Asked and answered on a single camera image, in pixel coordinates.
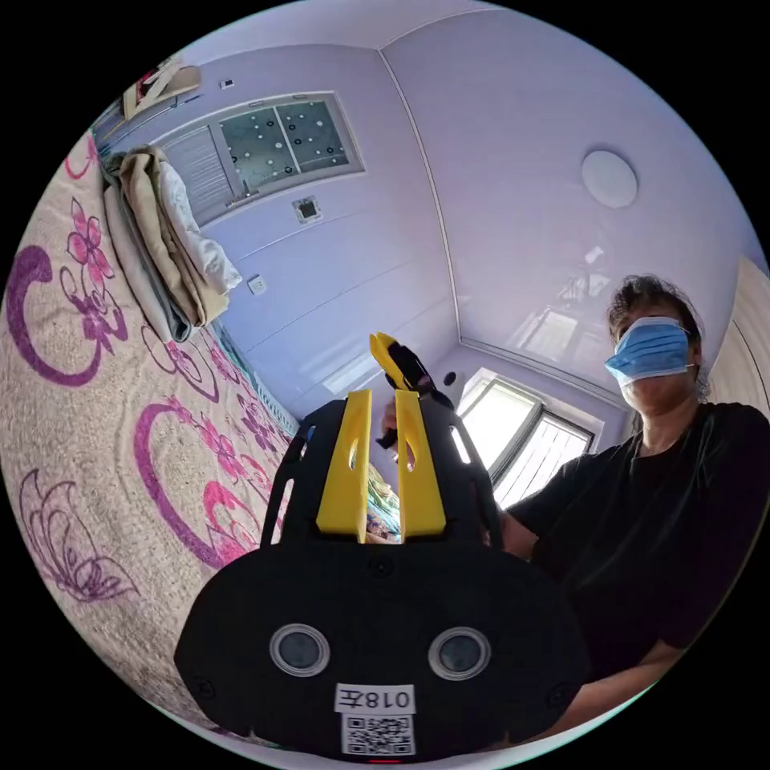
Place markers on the person's right hand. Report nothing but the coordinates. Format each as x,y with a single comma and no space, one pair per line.
390,421

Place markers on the bright window with grille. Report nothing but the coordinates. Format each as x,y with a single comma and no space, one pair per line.
529,442

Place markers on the bed with flowered sheet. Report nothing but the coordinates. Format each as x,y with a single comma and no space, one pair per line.
90,421

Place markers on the round white ceiling lamp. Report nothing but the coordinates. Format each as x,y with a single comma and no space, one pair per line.
609,178

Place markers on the pile of clothes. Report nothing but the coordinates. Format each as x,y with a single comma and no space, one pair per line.
171,246

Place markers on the person's right forearm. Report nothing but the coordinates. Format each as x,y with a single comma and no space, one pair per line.
517,538

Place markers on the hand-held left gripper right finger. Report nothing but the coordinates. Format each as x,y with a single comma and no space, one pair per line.
421,481

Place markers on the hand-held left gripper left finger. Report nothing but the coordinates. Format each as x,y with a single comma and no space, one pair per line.
344,475

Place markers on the window with dotted glass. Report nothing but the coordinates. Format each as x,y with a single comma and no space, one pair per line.
283,141

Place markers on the person's body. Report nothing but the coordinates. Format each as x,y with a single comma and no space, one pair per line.
650,511

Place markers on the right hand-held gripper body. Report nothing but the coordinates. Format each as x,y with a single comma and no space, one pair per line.
412,366

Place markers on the beige wardrobe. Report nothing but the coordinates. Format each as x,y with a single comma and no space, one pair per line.
746,343

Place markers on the person's left forearm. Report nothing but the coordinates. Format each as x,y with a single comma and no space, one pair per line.
625,683

